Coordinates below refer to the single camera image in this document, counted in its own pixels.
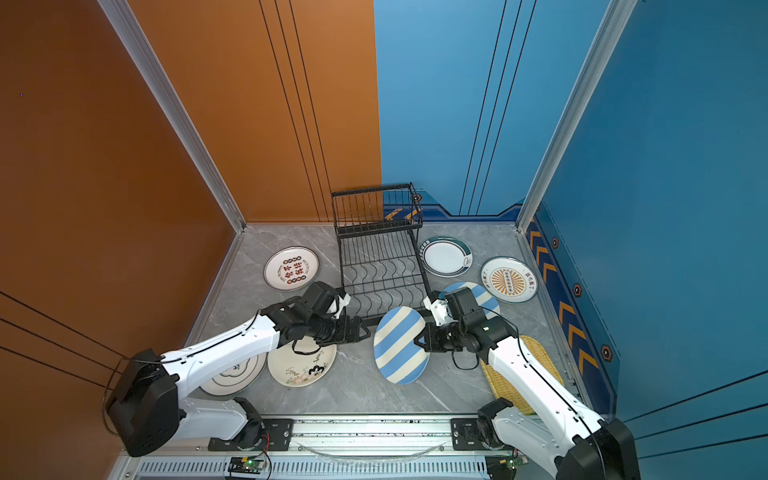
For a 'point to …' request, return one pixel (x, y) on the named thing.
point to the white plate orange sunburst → (509, 279)
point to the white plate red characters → (291, 268)
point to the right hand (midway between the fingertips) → (414, 341)
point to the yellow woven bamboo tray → (504, 389)
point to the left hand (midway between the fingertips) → (360, 333)
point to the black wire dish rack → (383, 259)
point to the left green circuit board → (247, 465)
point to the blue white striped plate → (399, 358)
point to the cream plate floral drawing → (294, 369)
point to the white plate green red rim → (446, 257)
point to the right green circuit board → (514, 462)
